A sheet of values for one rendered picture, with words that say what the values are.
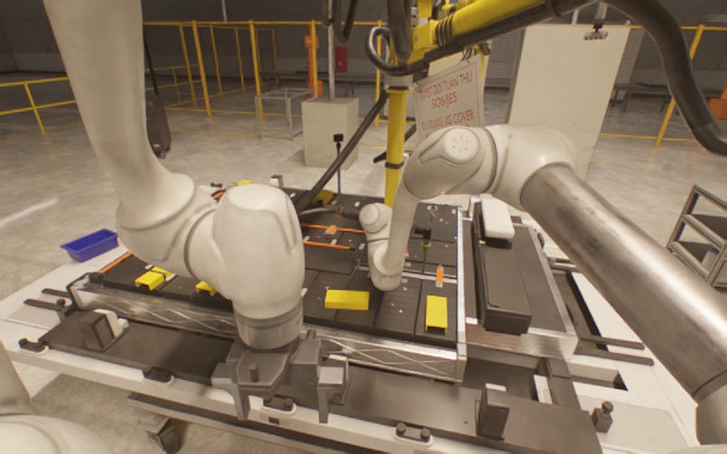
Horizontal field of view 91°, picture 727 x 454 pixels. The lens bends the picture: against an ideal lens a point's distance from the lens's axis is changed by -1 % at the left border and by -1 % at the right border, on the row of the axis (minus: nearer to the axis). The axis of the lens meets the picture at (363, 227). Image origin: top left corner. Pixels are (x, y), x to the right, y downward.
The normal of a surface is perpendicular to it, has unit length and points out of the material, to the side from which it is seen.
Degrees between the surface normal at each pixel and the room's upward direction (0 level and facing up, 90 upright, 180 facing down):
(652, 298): 59
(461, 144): 53
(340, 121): 90
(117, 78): 133
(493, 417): 90
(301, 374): 90
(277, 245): 83
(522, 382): 0
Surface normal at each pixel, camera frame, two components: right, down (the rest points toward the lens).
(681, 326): -0.80, -0.34
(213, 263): -0.52, 0.34
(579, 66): -0.22, 0.44
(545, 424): 0.01, -0.89
